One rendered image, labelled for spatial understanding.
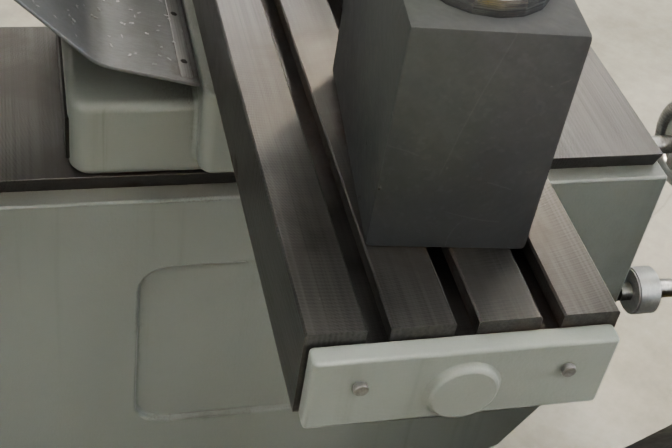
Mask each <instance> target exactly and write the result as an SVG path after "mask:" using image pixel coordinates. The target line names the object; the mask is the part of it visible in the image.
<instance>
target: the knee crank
mask: <svg viewBox="0 0 672 448"><path fill-rule="evenodd" d="M665 297H672V278H665V279H659V277H658V275H657V273H656V272H655V270H654V269H653V268H652V267H650V266H647V265H646V266H631V267H630V270H629V272H628V274H627V277H626V279H625V282H624V284H623V287H622V289H621V291H620V294H619V296H618V299H617V301H620V303H621V305H622V307H623V309H624V310H625V311H626V312H627V313H629V314H644V313H653V312H655V311H656V310H657V308H658V306H659V304H660V301H661V298H665Z"/></svg>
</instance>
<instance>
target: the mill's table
mask: <svg viewBox="0 0 672 448"><path fill-rule="evenodd" d="M192 1H193V5H194V9H195V13H196V17H197V21H198V25H199V29H200V34H201V38H202V42H203V46H204V50H205V54H206V58H207V62H208V67H209V71H210V75H211V79H212V83H213V87H214V91H215V95H216V100H217V104H218V108H219V112H220V116H221V120H222V124H223V128H224V133H225V137H226V141H227V145H228V149H229V153H230V157H231V161H232V166H233V170H234V174H235V178H236V182H237V186H238V190H239V194H240V199H241V203H242V207H243V211H244V215H245V219H246V223H247V227H248V232H249V236H250V240H251V244H252V248H253V252H254V256H255V260H256V265H257V269H258V273H259V277H260V281H261V285H262V289H263V293H264V298H265V302H266V306H267V310H268V314H269V318H270V322H271V326H272V331H273V335H274V339H275V343H276V347H277V351H278V355H279V359H280V364H281V368H282V372H283V376H284V380H285V384H286V388H287V392H288V396H289V401H290V405H291V409H292V412H297V411H298V413H299V418H300V422H301V425H302V427H303V428H306V429H308V428H318V427H328V426H338V425H348V424H359V423H371V422H383V421H395V420H407V419H420V418H432V417H446V418H458V417H464V416H467V415H471V414H473V413H475V412H480V411H490V410H500V409H510V408H521V407H531V406H541V405H551V404H561V403H571V402H581V401H591V400H593V399H594V398H595V396H596V394H597V391H598V389H599V387H600V384H601V382H602V380H603V378H604V375H605V373H606V371H607V368H608V366H609V364H610V361H611V359H612V357H613V354H614V352H615V350H616V347H617V345H618V343H619V340H620V338H619V336H618V334H617V332H616V330H615V328H614V327H615V325H616V322H617V320H618V318H619V315H620V313H621V312H620V310H619V308H618V306H617V304H616V303H615V301H614V299H613V297H612V295H611V293H610V292H609V290H608V288H607V286H606V284H605V282H604V281H603V279H602V277H601V275H600V273H599V271H598V270H597V268H596V266H595V264H594V262H593V260H592V258H591V257H590V255H589V253H588V251H587V249H586V247H585V246H584V244H583V242H582V240H581V238H580V236H579V235H578V233H577V231H576V229H575V227H574V225H573V224H572V222H571V220H570V218H569V216H568V214H567V213H566V211H565V209H564V207H563V205H562V203H561V201H560V200H559V198H558V196H557V194H556V192H555V190H554V189H553V187H552V185H551V183H550V181H549V179H548V178H547V180H546V183H545V186H544V189H543V192H542V195H541V198H540V201H539V204H538V207H537V210H536V213H535V216H534V219H533V222H532V225H531V228H530V232H529V235H528V238H527V241H526V244H525V246H524V248H521V249H500V248H452V247H404V246H369V245H367V244H366V242H365V239H364V233H363V228H362V223H361V217H360V212H359V207H358V201H357V196H356V191H355V185H354V180H353V175H352V169H351V164H350V159H349V153H348V148H347V143H346V137H345V132H344V127H343V121H342V116H341V111H340V105H339V100H338V95H337V89H336V84H335V79H334V73H333V65H334V59H335V52H336V46H337V40H338V34H339V27H340V21H341V15H342V8H343V2H344V0H192Z"/></svg>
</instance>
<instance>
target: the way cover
mask: <svg viewBox="0 0 672 448"><path fill-rule="evenodd" d="M14 1H15V2H16V3H18V4H19V5H20V6H21V7H23V8H24V9H25V10H26V11H28V12H29V13H30V14H32V15H33V16H34V17H35V18H37V19H38V20H39V21H40V22H42V23H43V24H44V25H45V26H47V27H48V28H49V29H50V30H52V31H53V32H54V33H55V34H57V35H58V36H59V37H61V38H62V39H63V40H64V41H66V42H67V43H68V44H69V45H71V46H72V47H73V48H74V49H76V50H77V51H78V52H79V53H81V54H82V55H83V56H84V57H86V58H87V59H88V60H90V61H91V62H93V63H95V64H97V65H99V66H101V67H104V68H107V69H111V70H116V71H121V72H126V73H131V74H136V75H141V76H146V77H151V78H156V79H160V80H165V81H170V82H175V83H180V84H185V85H190V86H195V87H200V85H201V84H200V82H199V77H198V73H197V68H196V64H195V60H194V55H193V51H192V47H191V42H190V38H189V33H188V29H187V25H186V20H185V16H184V12H183V7H182V3H181V0H162V1H159V0H119V2H116V0H105V1H103V0H34V2H33V1H32V0H14ZM36 5H38V6H40V7H37V6H36ZM76 5H78V8H77V7H76ZM83 5H85V6H83ZM97 7H99V9H100V10H101V11H100V10H99V9H98V8H97ZM129 9H132V10H129ZM67 10H69V11H67ZM139 11H140V12H141V13H139V14H138V13H137V12H139ZM69 14H70V16H71V17H69ZM90 14H93V16H91V15H90ZM164 14H166V15H168V16H166V15H164ZM53 15H55V16H56V17H57V18H55V17H54V16H53ZM134 15H135V17H134ZM94 16H96V17H98V18H95V17H94ZM72 18H73V19H74V20H75V21H76V22H74V21H73V20H72ZM168 18H170V19H171V20H169V19H168ZM71 21H73V23H74V24H72V22H71ZM120 22H123V24H121V23H120ZM130 22H134V24H132V23H130ZM124 23H126V24H125V25H124ZM158 25H160V26H158ZM156 30H160V31H156ZM181 30H182V31H183V32H182V31H181ZM145 32H146V33H149V35H148V34H145ZM75 34H76V35H77V37H76V35H75ZM121 34H122V36H123V38H122V36H121ZM109 36H111V37H109ZM172 41H175V42H176V43H174V42H172ZM110 43H111V44H112V46H113V47H111V46H110ZM161 46H163V48H160V47H161ZM135 52H137V54H135ZM130 53H131V54H132V55H131V56H128V55H129V54H130ZM158 54H159V55H162V56H158ZM167 57H168V58H170V59H171V60H169V59H168V58H167ZM152 64H157V65H152Z"/></svg>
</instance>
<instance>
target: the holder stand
mask: <svg viewBox="0 0 672 448"><path fill-rule="evenodd" d="M591 42H592V34H591V32H590V30H589V28H588V25H587V23H586V21H585V19H584V17H583V15H582V13H581V11H580V9H579V7H578V5H577V3H576V1H575V0H344V2H343V8H342V15H341V21H340V27H339V34H338V40H337V46H336V52H335V59H334V65H333V73H334V79H335V84H336V89H337V95H338V100H339V105H340V111H341V116H342V121H343V127H344V132H345V137H346V143H347V148H348V153H349V159H350V164H351V169H352V175H353V180H354V185H355V191H356V196H357V201H358V207H359V212H360V217H361V223H362V228H363V233H364V239H365V242H366V244H367V245H369V246H404V247H452V248H500V249H521V248H524V246H525V244H526V241H527V238H528V235H529V232H530V228H531V225H532V222H533V219H534V216H535V213H536V210H537V207H538V204H539V201H540V198H541V195H542V192H543V189H544V186H545V183H546V180H547V176H548V173H549V170H550V167H551V164H552V161H553V158H554V155H555V152H556V149H557V146H558V143H559V140H560V137H561V134H562V131H563V128H564V124H565V121H566V118H567V115H568V112H569V109H570V106H571V103H572V100H573V97H574V94H575V91H576V88H577V85H578V82H579V79H580V76H581V72H582V69H583V66H584V63H585V60H586V57H587V54H588V51H589V48H590V45H591Z"/></svg>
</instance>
